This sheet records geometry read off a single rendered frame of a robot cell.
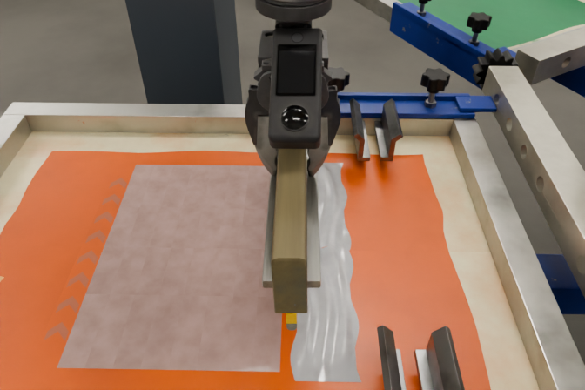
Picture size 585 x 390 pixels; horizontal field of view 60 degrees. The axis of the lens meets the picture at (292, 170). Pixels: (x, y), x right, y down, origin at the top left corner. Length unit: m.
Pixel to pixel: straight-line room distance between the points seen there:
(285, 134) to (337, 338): 0.26
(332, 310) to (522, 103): 0.45
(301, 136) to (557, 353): 0.35
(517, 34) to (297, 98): 0.90
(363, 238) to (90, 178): 0.42
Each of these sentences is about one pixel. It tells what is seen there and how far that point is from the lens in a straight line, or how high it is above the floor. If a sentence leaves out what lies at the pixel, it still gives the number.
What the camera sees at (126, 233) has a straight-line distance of 0.74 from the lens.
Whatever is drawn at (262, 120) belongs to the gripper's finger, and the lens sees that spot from 0.54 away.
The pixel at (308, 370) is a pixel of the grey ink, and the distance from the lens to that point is 0.58.
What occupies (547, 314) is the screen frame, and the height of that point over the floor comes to 0.99.
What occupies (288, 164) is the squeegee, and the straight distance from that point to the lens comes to 0.51.
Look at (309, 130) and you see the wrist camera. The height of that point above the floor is 1.21.
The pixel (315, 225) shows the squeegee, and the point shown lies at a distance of 0.54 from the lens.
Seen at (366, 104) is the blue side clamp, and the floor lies 1.00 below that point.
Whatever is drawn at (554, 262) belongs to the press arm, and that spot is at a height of 0.92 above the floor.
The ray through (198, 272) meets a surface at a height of 0.95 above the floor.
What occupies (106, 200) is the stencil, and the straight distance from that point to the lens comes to 0.79.
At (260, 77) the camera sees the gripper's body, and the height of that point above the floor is 1.22.
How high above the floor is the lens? 1.47
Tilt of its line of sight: 41 degrees down
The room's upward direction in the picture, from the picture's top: straight up
